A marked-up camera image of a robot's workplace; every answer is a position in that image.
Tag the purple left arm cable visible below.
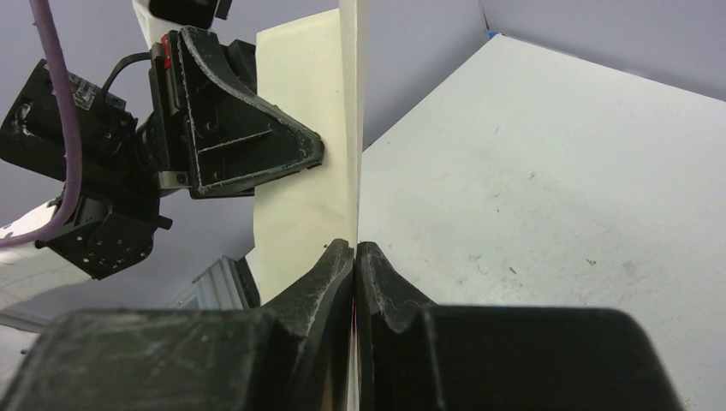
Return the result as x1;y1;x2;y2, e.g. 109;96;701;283
0;0;85;251

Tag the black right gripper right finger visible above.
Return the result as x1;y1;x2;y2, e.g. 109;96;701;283
355;241;681;410

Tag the tan letter paper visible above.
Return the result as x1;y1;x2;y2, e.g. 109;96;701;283
253;1;370;410

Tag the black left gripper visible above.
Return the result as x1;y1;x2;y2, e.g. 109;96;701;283
1;26;324;280

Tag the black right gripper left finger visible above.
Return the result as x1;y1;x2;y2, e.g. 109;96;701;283
1;239;354;410

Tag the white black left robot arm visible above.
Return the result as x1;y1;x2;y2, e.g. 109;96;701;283
1;1;324;307

